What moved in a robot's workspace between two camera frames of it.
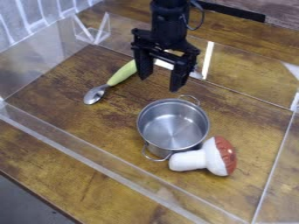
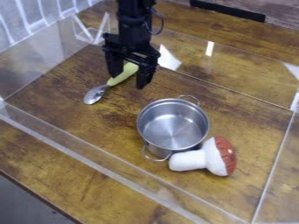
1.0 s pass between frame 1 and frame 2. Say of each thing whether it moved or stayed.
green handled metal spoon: stayed
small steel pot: stayed
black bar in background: stayed
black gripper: moved
